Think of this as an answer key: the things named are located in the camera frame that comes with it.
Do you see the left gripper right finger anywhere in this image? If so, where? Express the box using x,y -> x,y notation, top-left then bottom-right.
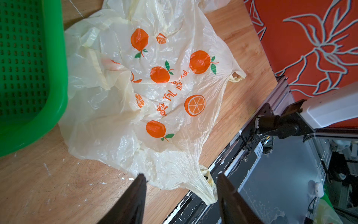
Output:
217,173 -> 263,224

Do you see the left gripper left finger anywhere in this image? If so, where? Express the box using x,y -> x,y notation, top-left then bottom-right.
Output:
99,174 -> 147,224

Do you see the white orange-print plastic bag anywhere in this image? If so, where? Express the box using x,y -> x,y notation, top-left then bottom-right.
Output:
59,1 -> 246,205

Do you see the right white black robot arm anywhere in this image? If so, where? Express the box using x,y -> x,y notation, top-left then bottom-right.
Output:
255,82 -> 358,139

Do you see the green plastic basket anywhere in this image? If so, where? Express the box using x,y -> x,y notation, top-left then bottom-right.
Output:
1,0 -> 68,156

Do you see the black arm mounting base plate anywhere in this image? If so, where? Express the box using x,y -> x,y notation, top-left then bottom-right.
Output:
164,101 -> 280,224

